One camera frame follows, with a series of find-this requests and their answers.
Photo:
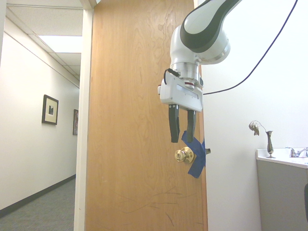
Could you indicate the white door frame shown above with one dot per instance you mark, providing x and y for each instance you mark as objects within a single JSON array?
[{"x": 83, "y": 115}]

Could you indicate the chrome sink faucet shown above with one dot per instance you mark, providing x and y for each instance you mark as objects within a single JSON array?
[{"x": 297, "y": 152}]

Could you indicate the dried wilted flower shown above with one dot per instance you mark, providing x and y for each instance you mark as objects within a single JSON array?
[{"x": 255, "y": 127}]

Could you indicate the brass door knob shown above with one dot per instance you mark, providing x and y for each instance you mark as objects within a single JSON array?
[{"x": 183, "y": 155}]

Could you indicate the blue painter tape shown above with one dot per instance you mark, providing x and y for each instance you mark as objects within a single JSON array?
[{"x": 196, "y": 156}]

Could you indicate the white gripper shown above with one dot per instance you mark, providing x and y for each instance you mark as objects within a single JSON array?
[{"x": 183, "y": 92}]

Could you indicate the large black framed picture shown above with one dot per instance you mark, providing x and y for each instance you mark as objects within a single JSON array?
[{"x": 50, "y": 109}]

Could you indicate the silver metal vase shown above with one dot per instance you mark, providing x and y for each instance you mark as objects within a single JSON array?
[{"x": 270, "y": 144}]

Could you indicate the wooden door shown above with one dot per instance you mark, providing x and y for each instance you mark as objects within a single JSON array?
[{"x": 144, "y": 125}]

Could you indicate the small dark framed picture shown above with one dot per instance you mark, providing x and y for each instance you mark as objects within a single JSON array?
[{"x": 75, "y": 121}]

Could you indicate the grey vanity cabinet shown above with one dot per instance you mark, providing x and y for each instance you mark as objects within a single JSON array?
[{"x": 281, "y": 192}]

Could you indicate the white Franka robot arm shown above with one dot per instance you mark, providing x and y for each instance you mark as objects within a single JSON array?
[{"x": 192, "y": 31}]

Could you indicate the brass door latch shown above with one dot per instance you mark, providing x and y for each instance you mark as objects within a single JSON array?
[{"x": 208, "y": 151}]

